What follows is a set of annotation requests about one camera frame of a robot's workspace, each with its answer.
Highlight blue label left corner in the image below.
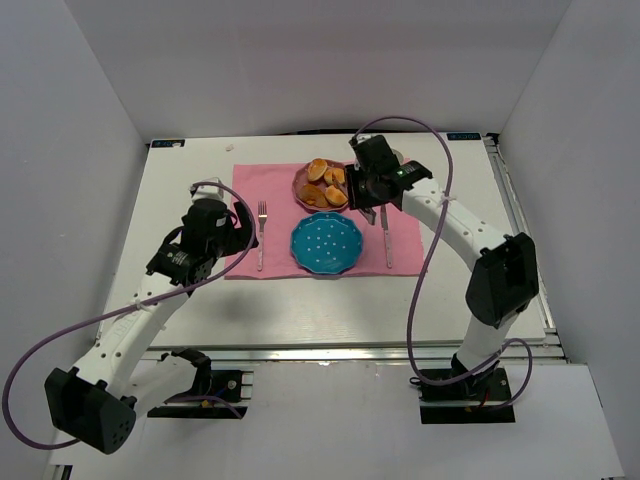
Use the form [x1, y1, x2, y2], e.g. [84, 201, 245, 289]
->
[150, 139, 185, 148]

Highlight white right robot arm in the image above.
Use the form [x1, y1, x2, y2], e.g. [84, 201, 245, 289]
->
[345, 135, 539, 383]

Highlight blue label corner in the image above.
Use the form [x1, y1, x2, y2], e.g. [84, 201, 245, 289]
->
[447, 132, 482, 141]
[150, 139, 185, 148]

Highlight metal tongs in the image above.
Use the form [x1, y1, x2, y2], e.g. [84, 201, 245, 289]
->
[333, 167, 385, 227]

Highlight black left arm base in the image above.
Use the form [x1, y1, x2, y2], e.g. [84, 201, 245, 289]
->
[147, 348, 253, 420]

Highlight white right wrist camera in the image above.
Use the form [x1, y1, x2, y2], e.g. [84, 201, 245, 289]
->
[349, 133, 372, 146]

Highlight aluminium rail right side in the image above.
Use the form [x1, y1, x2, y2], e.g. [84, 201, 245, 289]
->
[482, 133, 571, 363]

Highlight knife with pink handle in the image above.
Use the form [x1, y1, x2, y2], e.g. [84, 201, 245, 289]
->
[380, 205, 393, 269]

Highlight fork with pink handle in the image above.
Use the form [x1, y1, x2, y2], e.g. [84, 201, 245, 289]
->
[257, 200, 268, 271]

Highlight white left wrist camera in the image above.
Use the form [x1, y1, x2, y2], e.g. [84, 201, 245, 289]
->
[189, 177, 224, 203]

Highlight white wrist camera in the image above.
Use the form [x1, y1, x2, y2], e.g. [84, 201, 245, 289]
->
[349, 133, 372, 146]
[189, 177, 224, 203]

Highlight pink ceramic mug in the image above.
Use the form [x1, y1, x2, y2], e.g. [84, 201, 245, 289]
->
[392, 149, 410, 164]

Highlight blue polka dot plate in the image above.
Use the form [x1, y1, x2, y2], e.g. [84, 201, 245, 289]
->
[290, 212, 363, 276]

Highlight pink cloth placemat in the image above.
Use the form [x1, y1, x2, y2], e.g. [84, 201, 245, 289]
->
[226, 164, 424, 280]

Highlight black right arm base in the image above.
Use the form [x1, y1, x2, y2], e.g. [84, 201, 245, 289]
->
[409, 368, 516, 425]

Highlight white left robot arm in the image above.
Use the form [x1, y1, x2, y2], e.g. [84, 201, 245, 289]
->
[44, 198, 257, 454]

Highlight blue label right corner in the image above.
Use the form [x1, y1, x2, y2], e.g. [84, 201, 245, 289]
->
[447, 132, 482, 141]

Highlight pink scalloped plate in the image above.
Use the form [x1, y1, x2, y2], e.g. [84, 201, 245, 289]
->
[292, 159, 348, 212]

